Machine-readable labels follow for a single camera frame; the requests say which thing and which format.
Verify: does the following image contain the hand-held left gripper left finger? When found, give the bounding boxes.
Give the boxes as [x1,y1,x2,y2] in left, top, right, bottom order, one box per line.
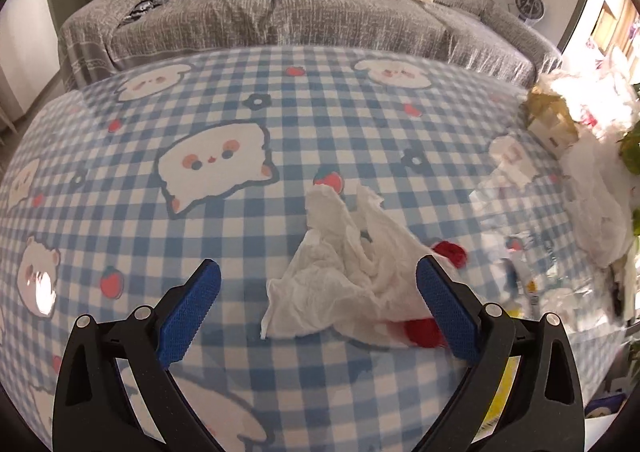
[52,259,223,452]

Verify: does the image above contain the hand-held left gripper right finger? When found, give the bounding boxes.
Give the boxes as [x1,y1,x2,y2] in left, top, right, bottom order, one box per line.
[415,254,586,452]

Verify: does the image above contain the red wrapper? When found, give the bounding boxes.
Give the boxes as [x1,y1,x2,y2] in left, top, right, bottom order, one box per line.
[405,241,468,349]

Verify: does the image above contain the white tissue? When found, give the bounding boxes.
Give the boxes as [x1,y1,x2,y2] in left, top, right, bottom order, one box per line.
[260,184,451,348]

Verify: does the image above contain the blue checked printed tablecloth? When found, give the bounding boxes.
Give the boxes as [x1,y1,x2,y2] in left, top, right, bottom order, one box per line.
[0,46,636,452]

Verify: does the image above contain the yellow flat object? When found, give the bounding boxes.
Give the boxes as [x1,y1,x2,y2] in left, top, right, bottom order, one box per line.
[487,357,519,425]

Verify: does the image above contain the clear plastic wrap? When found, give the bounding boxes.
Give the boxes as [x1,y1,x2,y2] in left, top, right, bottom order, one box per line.
[470,134,616,328]

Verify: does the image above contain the crumpled white plastic bag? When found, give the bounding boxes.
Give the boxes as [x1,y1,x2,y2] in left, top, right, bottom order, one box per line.
[565,137,637,268]

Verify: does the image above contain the small cardboard box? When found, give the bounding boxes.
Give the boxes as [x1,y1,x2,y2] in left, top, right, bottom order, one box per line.
[522,84,581,155]

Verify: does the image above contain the green potted plant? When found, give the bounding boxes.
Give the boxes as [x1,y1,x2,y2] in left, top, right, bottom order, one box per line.
[617,122,640,238]

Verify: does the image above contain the patterned dark cloth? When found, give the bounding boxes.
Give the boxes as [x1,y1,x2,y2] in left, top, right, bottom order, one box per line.
[119,0,157,26]

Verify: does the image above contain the grey sofa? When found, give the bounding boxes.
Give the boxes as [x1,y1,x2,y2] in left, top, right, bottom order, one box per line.
[57,0,563,93]

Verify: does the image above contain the white floor fan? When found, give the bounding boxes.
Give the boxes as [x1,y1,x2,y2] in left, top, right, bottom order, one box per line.
[515,0,547,24]

